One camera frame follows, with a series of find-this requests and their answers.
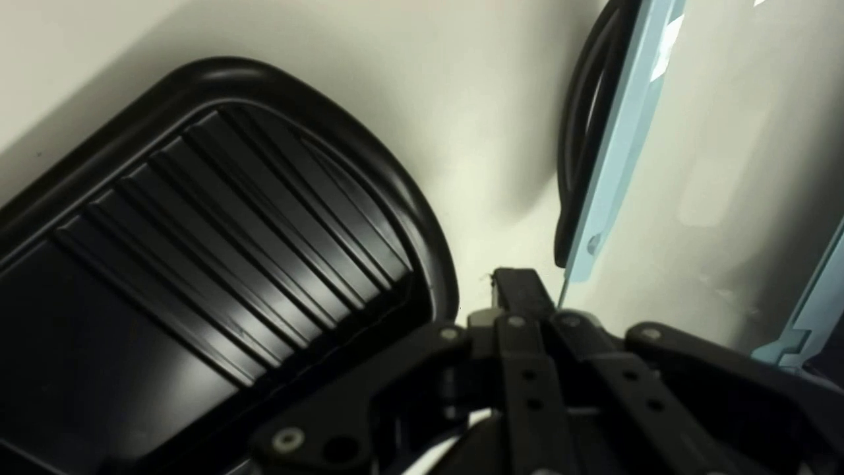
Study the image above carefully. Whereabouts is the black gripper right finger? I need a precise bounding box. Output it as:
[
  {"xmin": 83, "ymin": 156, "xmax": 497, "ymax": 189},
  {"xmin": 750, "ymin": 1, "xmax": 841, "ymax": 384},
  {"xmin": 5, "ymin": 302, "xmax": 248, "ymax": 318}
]
[{"xmin": 550, "ymin": 310, "xmax": 844, "ymax": 475}]

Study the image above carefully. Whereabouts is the black ribbed tray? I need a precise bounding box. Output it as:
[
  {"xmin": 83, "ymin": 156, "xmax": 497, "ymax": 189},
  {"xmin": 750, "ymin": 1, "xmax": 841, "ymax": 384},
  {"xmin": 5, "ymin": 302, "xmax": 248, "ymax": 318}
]
[{"xmin": 0, "ymin": 55, "xmax": 462, "ymax": 475}]

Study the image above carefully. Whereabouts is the glass oven door blue handle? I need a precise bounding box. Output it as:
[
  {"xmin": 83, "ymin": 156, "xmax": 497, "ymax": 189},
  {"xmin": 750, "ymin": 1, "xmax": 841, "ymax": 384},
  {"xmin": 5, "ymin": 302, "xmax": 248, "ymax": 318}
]
[{"xmin": 550, "ymin": 0, "xmax": 844, "ymax": 354}]

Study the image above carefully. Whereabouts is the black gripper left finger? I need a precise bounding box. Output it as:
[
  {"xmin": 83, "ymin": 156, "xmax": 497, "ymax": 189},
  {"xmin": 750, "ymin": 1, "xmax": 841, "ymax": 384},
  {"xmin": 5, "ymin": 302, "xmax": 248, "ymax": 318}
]
[{"xmin": 248, "ymin": 267, "xmax": 574, "ymax": 475}]

